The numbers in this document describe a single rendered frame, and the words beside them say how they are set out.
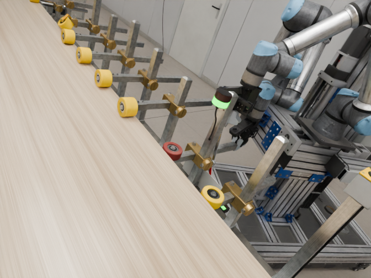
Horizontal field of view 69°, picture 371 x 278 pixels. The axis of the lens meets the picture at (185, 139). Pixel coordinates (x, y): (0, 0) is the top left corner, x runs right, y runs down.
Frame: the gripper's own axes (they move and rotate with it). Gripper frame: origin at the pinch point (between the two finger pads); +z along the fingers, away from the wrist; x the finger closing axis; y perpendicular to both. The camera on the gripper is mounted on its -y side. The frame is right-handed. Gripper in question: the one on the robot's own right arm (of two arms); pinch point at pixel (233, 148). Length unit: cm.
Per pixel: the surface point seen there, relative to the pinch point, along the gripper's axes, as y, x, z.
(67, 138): -77, 14, -9
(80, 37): -43, 98, -14
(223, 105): -31.7, -6.8, -31.9
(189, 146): -28.9, 3.0, -4.6
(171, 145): -41.1, 1.8, -8.9
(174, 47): 211, 324, 68
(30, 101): -82, 38, -9
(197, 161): -28.9, -4.3, -2.4
